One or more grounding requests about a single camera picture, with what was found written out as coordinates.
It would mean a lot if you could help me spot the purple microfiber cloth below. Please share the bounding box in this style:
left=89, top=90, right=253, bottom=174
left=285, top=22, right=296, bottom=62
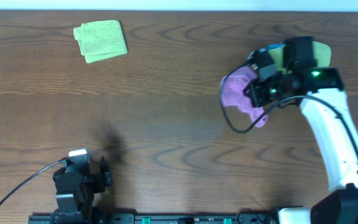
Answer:
left=219, top=65, right=268, bottom=133

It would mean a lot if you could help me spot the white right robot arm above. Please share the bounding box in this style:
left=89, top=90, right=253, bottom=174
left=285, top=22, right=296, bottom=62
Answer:
left=244, top=37, right=358, bottom=223

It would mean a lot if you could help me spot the blue cloth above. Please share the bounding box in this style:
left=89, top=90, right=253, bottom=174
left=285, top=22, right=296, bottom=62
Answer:
left=267, top=43, right=284, bottom=50

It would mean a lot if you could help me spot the crumpled green cloth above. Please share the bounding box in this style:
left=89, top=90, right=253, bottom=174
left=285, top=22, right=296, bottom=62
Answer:
left=267, top=41, right=331, bottom=73

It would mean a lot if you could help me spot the folded green cloth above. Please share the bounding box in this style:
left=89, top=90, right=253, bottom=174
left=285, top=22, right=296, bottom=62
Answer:
left=73, top=20, right=128, bottom=63

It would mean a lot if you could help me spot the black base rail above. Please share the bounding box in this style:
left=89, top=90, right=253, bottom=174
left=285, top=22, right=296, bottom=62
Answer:
left=28, top=212, right=279, bottom=224

